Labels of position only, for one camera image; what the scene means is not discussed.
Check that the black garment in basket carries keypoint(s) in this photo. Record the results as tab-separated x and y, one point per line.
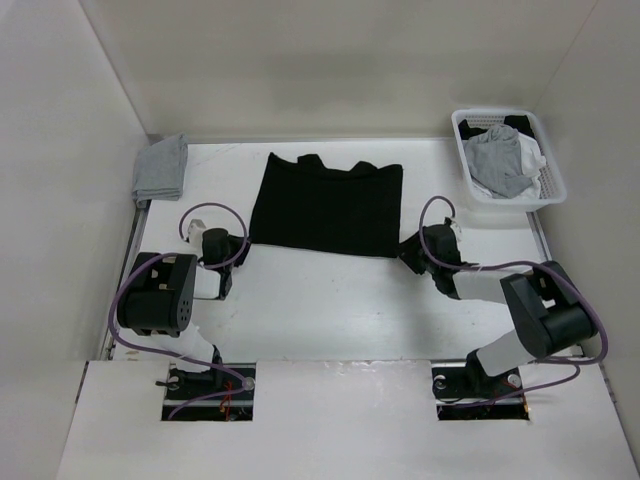
520	123

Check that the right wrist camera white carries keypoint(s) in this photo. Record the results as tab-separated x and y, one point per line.
454	225

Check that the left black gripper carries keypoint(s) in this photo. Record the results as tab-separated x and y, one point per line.
239	244

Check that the folded grey tank top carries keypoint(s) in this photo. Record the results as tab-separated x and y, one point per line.
159	171

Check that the white tank top in basket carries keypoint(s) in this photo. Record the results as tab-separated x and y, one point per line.
533	161

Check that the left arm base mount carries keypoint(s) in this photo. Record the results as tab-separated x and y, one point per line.
209	396

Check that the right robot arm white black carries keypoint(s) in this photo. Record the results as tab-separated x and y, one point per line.
547	312

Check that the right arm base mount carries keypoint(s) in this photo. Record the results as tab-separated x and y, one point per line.
458	400

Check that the white plastic basket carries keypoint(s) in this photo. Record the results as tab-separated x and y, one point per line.
553	190

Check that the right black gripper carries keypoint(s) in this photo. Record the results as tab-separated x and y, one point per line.
407	250

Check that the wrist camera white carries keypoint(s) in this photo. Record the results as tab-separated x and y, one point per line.
195	231
454	225

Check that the left metal table rail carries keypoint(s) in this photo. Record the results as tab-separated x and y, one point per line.
107	345

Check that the black tank top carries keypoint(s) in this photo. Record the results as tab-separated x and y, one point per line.
306	205

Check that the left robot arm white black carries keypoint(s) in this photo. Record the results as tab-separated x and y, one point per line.
153	310

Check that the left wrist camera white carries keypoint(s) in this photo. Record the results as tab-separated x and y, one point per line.
195	231

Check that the grey tank top in basket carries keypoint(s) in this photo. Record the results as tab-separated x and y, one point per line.
494	160

